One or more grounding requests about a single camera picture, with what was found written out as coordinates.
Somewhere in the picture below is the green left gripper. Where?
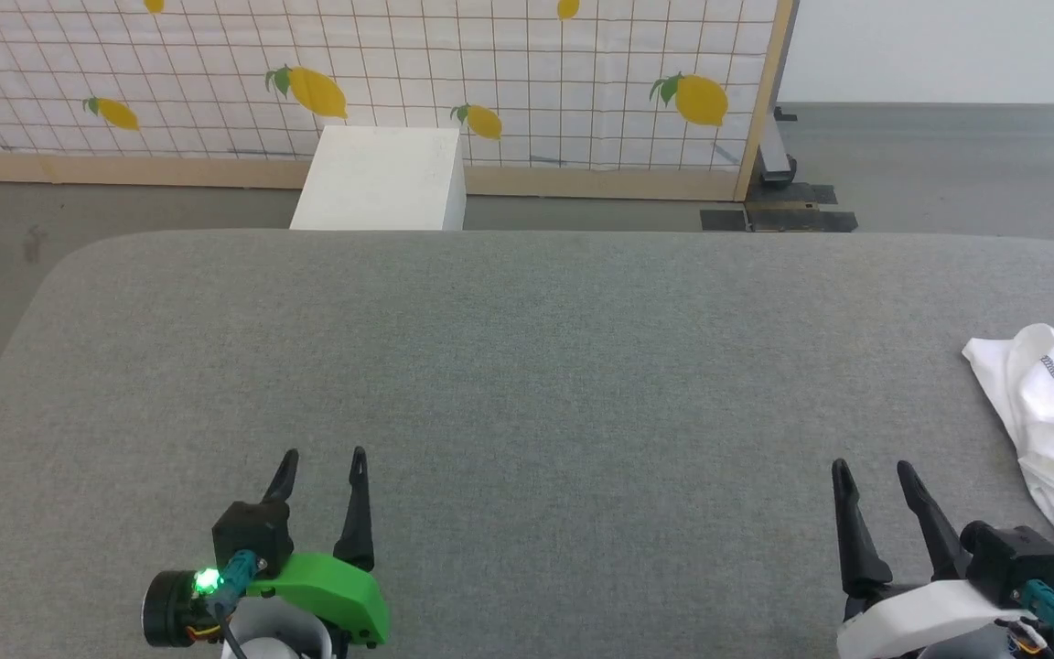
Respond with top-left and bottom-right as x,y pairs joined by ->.
142,446 -> 392,650

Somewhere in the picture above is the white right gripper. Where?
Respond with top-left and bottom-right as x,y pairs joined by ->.
831,459 -> 1020,659

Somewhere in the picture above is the white rectangular box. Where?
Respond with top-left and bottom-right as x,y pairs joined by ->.
289,125 -> 468,232

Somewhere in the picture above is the grey metal screen foot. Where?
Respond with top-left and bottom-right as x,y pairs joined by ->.
758,107 -> 799,189

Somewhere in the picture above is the lemon print partition screen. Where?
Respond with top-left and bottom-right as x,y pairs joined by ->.
0,0 -> 800,203

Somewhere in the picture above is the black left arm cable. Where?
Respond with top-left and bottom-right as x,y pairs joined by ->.
214,550 -> 261,659

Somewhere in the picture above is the black floor base plate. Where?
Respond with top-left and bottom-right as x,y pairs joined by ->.
699,182 -> 859,233

